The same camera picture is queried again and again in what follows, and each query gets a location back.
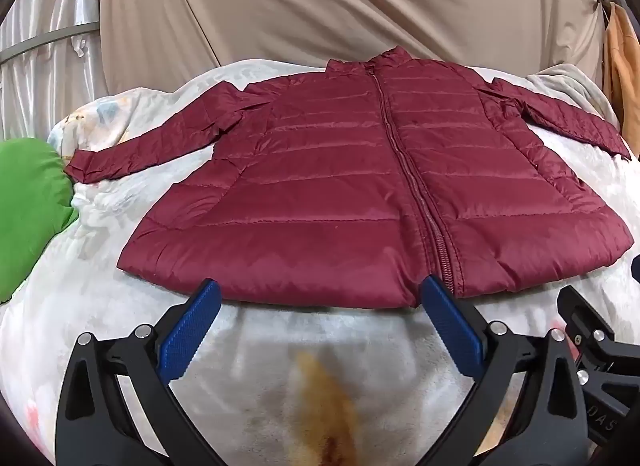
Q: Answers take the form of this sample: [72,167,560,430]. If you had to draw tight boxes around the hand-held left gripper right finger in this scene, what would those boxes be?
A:
[420,274,592,466]

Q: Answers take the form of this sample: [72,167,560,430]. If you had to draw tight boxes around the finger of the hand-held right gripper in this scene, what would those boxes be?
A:
[556,285,640,397]

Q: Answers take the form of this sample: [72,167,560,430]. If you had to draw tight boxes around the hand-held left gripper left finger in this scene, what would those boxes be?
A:
[54,277,222,466]

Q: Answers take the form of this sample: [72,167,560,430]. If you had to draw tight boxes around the maroon puffer jacket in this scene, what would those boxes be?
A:
[64,46,636,309]

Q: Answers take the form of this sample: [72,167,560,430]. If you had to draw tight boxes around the white floral blanket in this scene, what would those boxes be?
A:
[0,60,640,466]

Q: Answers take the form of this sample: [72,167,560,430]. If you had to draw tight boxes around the green pillow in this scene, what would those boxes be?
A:
[0,138,81,305]

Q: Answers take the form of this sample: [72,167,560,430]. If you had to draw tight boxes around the orange hanging cloth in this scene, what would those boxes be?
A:
[602,0,640,137]

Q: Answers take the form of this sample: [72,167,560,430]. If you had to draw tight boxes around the white satin curtain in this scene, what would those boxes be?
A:
[0,0,108,143]

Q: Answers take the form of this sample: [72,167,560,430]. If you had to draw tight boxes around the beige curtain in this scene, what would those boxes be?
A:
[97,0,607,96]

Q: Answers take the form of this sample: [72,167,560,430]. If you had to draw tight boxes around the grey metal rail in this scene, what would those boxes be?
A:
[0,23,101,66]

